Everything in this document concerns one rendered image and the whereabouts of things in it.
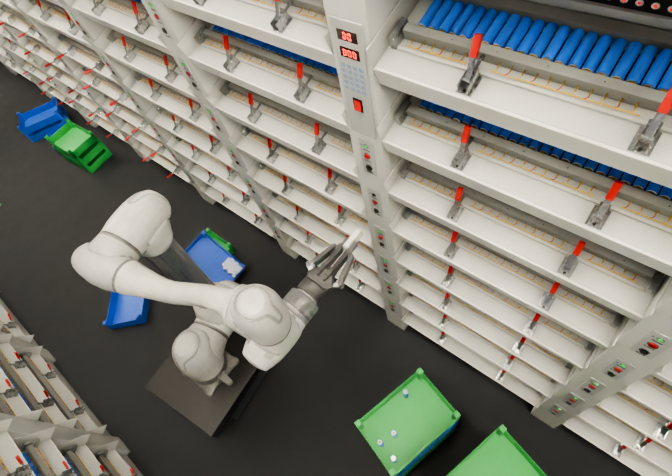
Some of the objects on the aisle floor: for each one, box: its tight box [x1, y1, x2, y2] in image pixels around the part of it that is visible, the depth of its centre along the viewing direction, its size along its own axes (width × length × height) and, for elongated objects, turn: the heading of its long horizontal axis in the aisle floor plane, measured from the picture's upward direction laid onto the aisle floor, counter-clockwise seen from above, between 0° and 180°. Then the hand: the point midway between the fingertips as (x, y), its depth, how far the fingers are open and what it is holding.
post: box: [317, 0, 430, 330], centre depth 135 cm, size 20×9×173 cm, turn 148°
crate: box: [185, 230, 246, 282], centre depth 228 cm, size 30×20×8 cm
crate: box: [103, 292, 150, 329], centre depth 233 cm, size 30×20×8 cm
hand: (352, 240), depth 119 cm, fingers closed
